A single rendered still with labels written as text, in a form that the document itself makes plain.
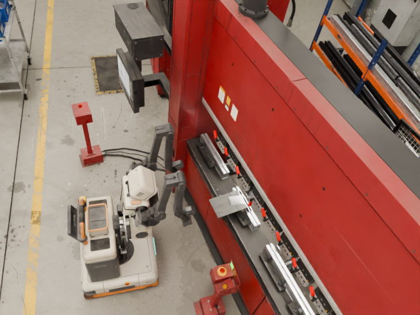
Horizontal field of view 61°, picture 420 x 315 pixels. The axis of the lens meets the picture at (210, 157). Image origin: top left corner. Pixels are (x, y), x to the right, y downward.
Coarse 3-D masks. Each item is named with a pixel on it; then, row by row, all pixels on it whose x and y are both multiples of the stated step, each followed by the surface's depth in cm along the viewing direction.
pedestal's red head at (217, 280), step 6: (222, 264) 278; (228, 264) 278; (216, 270) 274; (228, 270) 275; (216, 276) 271; (222, 276) 272; (228, 276) 272; (216, 282) 274; (222, 282) 276; (228, 282) 274; (216, 288) 273; (222, 288) 273; (228, 288) 263; (234, 288) 268; (216, 294) 273; (222, 294) 271
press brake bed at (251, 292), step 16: (192, 160) 343; (192, 176) 355; (192, 192) 370; (208, 192) 325; (208, 208) 338; (208, 224) 349; (224, 224) 307; (208, 240) 370; (224, 240) 318; (224, 256) 330; (240, 256) 293; (240, 272) 303; (240, 288) 313; (256, 288) 279; (240, 304) 332; (256, 304) 288; (272, 304) 259
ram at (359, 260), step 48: (240, 48) 230; (240, 96) 246; (240, 144) 265; (288, 144) 208; (288, 192) 221; (336, 192) 180; (336, 240) 190; (384, 240) 159; (336, 288) 201; (384, 288) 166
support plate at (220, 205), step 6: (234, 192) 296; (216, 198) 290; (222, 198) 291; (216, 204) 286; (222, 204) 287; (228, 204) 288; (240, 204) 289; (216, 210) 283; (222, 210) 284; (228, 210) 284; (234, 210) 285; (240, 210) 286; (222, 216) 281
